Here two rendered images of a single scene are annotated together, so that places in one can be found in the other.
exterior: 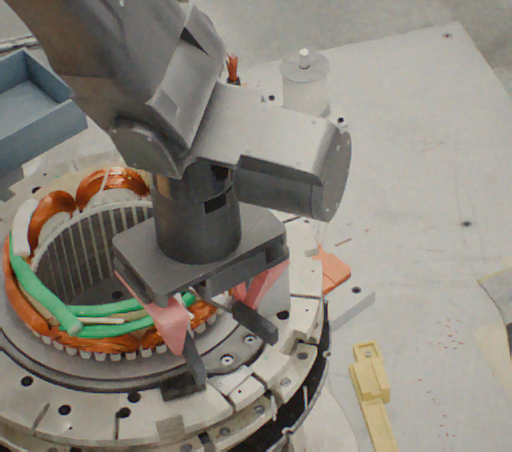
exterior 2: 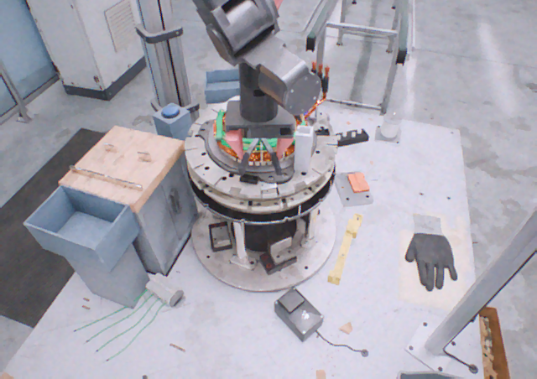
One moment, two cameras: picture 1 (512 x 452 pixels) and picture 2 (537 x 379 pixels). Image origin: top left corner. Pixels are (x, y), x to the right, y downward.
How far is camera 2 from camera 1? 43 cm
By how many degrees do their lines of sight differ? 21
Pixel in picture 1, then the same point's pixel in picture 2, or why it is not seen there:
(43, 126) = not seen: hidden behind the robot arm
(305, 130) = (291, 62)
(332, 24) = not seen: hidden behind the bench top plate
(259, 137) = (271, 59)
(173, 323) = (230, 141)
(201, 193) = (252, 85)
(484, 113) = (450, 162)
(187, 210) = (246, 91)
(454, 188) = (424, 180)
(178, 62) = (242, 5)
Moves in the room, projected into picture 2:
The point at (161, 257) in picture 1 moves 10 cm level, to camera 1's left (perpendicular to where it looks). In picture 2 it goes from (238, 113) to (187, 96)
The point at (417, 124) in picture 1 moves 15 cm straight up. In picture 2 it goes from (424, 155) to (437, 119)
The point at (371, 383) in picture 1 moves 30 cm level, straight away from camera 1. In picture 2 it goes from (351, 228) to (396, 165)
